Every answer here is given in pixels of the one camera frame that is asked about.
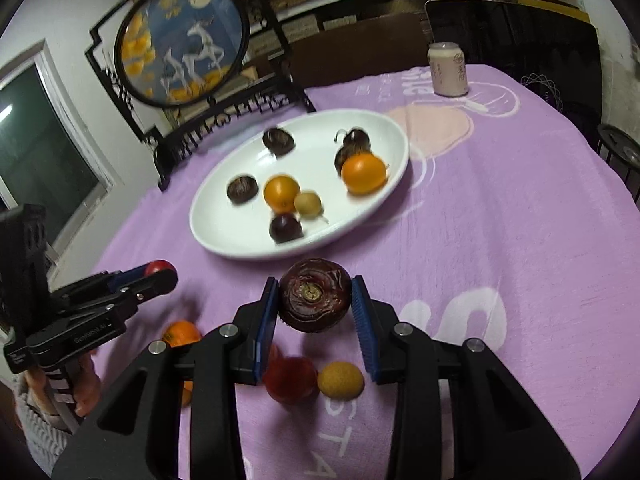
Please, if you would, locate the dark brown oval chestnut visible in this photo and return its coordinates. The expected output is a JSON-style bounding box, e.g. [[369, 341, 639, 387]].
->
[[262, 127, 296, 157]]

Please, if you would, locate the person's left hand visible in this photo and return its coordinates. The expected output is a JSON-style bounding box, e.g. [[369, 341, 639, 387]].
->
[[27, 350, 103, 422]]

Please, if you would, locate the purple printed tablecloth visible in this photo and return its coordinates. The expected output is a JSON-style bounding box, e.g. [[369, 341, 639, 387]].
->
[[45, 64, 640, 480]]

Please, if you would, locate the dark purple round plum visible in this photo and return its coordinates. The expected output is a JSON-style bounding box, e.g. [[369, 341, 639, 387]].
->
[[268, 212, 305, 245]]

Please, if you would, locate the large orange mandarin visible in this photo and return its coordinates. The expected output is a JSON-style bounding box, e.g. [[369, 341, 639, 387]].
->
[[341, 153, 389, 196]]

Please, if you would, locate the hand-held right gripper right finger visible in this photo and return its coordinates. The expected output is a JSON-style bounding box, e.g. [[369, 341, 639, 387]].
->
[[350, 275, 581, 480]]

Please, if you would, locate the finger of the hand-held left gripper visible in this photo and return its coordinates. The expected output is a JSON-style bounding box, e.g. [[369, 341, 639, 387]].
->
[[59, 270, 179, 332], [50, 269, 151, 307]]

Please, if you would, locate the large water chestnut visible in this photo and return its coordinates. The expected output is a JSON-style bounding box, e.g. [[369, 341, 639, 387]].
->
[[277, 258, 353, 333]]

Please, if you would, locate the round deer picture black frame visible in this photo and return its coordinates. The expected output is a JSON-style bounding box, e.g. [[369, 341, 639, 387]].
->
[[85, 0, 317, 191]]

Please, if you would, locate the small yellow-orange kumquat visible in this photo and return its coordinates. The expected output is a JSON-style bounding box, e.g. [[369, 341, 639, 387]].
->
[[263, 174, 301, 214]]

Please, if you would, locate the white-framed window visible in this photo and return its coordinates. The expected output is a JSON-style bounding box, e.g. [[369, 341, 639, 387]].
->
[[0, 42, 123, 251]]

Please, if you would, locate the wrinkled dark date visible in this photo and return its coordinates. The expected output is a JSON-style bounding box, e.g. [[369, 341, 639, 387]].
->
[[342, 128, 372, 153]]

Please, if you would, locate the small dark grape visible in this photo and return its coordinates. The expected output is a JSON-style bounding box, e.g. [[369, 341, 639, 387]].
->
[[334, 146, 358, 177]]

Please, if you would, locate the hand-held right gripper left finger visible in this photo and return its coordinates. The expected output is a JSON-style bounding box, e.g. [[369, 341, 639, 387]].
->
[[52, 276, 281, 480]]

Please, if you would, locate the pale beverage can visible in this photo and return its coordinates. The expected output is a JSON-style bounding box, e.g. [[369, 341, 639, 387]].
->
[[427, 41, 469, 97]]

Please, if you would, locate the black round stool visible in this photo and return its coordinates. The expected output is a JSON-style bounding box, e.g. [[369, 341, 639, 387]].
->
[[596, 123, 640, 206]]

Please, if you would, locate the tan longan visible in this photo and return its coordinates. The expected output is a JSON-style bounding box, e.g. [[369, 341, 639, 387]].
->
[[317, 361, 365, 398], [293, 190, 323, 218]]

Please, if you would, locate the green-stemmed mandarin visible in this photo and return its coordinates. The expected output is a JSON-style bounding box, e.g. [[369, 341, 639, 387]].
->
[[161, 320, 203, 348]]

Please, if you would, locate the white oval plate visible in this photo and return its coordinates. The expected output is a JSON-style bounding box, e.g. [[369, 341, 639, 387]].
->
[[189, 109, 411, 261]]

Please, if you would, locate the large red tomato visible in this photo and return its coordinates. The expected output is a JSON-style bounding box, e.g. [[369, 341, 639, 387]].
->
[[263, 350, 319, 405]]

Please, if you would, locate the brown wooden board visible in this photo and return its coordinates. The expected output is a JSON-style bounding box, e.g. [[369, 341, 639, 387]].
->
[[282, 10, 436, 88]]

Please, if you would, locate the black panel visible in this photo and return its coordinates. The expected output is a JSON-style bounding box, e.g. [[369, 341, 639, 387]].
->
[[425, 0, 603, 136]]

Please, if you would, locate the small water chestnut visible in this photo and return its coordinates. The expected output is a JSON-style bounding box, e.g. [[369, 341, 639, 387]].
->
[[226, 175, 260, 205]]

